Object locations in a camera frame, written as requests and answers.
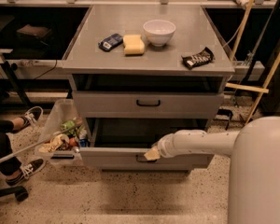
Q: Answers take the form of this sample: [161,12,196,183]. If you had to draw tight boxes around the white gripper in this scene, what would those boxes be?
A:
[144,133,174,161]

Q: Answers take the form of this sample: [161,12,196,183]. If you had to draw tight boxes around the grey drawer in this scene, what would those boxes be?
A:
[80,118,213,172]
[73,91,223,119]

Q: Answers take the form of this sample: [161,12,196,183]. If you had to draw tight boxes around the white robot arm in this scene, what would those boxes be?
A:
[144,116,280,224]

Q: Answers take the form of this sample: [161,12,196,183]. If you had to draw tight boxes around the grey drawer cabinet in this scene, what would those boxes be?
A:
[62,4,236,174]

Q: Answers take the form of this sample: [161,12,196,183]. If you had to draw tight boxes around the grey top drawer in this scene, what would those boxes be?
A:
[73,91,223,119]

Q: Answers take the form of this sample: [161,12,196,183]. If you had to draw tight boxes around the blue soda can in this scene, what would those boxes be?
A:
[79,139,88,147]

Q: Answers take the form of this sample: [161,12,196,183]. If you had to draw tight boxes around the green snack bag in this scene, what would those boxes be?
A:
[61,120,76,136]

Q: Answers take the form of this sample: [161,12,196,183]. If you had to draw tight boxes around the clear plastic bin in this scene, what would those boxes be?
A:
[35,99,89,166]

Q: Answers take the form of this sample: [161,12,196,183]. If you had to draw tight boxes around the yellow sponge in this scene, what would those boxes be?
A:
[123,35,145,55]

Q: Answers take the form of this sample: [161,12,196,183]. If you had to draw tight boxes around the black candy bar wrapper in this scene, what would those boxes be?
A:
[182,47,215,70]

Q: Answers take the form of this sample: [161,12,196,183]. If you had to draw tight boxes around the blue snack packet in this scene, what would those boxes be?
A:
[98,34,123,52]

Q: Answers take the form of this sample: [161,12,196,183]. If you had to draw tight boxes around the white bowl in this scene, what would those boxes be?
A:
[143,20,175,47]

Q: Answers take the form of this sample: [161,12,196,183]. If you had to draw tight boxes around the upper black white sneaker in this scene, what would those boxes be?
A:
[12,106,43,133]

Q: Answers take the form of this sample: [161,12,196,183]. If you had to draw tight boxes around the black white sneaker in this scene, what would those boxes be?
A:
[6,159,46,187]
[12,106,43,133]

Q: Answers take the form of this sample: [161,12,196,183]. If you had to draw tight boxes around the lower black white sneaker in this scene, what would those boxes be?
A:
[6,159,46,187]

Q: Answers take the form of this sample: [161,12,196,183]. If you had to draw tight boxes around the black chair base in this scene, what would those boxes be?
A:
[0,186,29,202]

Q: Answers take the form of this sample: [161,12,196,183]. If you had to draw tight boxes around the metal pole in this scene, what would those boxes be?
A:
[0,122,84,168]

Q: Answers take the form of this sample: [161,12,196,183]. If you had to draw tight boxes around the brown box on shelf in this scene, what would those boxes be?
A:
[16,24,51,40]

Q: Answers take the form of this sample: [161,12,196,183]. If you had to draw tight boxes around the wooden stick frame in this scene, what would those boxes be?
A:
[225,0,280,124]

